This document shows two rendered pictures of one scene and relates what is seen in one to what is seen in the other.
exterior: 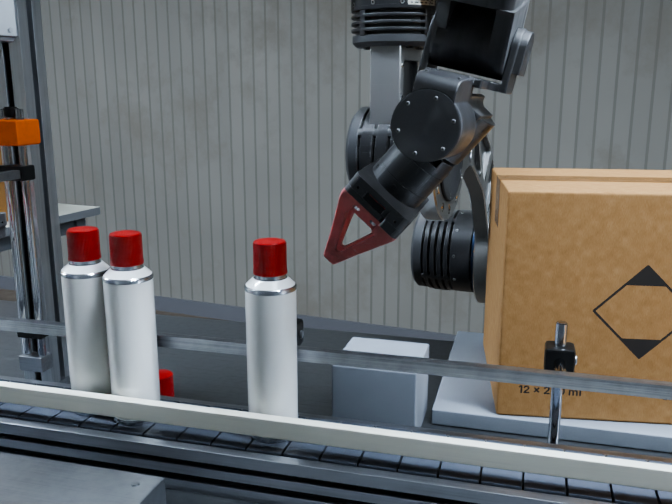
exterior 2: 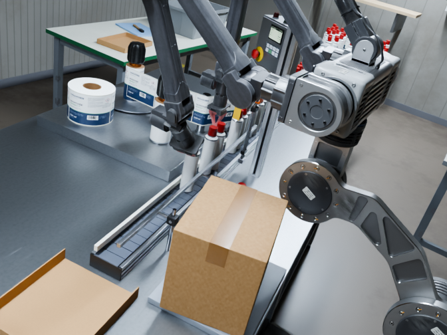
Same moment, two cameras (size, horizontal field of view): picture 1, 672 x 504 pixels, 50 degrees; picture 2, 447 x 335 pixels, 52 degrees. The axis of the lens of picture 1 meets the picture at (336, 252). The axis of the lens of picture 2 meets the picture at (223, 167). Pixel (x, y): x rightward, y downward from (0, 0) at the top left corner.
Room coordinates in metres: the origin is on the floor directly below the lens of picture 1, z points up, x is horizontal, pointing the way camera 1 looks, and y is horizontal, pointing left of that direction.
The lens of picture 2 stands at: (0.88, -1.37, 1.82)
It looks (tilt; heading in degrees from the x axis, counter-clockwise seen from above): 29 degrees down; 93
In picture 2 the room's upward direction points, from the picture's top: 13 degrees clockwise
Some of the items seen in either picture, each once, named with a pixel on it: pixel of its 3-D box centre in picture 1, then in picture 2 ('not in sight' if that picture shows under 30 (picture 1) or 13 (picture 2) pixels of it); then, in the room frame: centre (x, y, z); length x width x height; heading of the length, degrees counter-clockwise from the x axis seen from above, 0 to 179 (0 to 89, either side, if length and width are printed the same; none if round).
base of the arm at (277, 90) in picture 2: not in sight; (281, 92); (0.92, -0.28, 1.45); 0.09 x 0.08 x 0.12; 68
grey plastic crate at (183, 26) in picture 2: not in sight; (195, 18); (0.13, 2.71, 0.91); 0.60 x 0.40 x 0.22; 71
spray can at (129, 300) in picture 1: (131, 326); (209, 150); (0.73, 0.22, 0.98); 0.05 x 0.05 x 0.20
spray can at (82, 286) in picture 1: (89, 320); (216, 145); (0.75, 0.27, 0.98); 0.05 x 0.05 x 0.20
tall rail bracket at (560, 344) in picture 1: (558, 404); (164, 227); (0.68, -0.23, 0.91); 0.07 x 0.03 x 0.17; 165
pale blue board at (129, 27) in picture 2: not in sight; (138, 29); (-0.23, 2.30, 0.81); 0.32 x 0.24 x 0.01; 143
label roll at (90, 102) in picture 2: not in sight; (91, 101); (0.15, 0.45, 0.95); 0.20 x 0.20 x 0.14
